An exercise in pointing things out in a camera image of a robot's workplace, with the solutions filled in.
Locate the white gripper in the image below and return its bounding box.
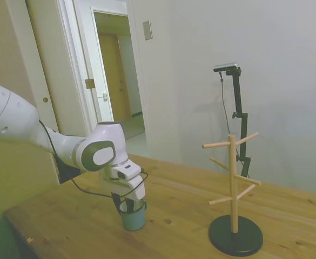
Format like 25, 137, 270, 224
98, 172, 147, 215

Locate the blue enamel mug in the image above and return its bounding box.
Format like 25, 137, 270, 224
119, 201, 148, 231

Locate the wooden mug tree black base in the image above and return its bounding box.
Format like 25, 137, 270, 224
201, 131, 264, 257

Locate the brown wooden door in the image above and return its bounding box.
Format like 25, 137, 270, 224
97, 32, 133, 120

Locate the white door frame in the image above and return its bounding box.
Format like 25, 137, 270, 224
73, 0, 151, 152

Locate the grey camera cable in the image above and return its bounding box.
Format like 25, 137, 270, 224
218, 70, 241, 162

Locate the black jointed camera stand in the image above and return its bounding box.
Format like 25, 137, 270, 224
225, 67, 252, 179

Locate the grey exterior camera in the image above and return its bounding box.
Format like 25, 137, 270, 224
213, 62, 240, 73

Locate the grey wall switch plate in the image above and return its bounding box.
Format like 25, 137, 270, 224
143, 20, 153, 41

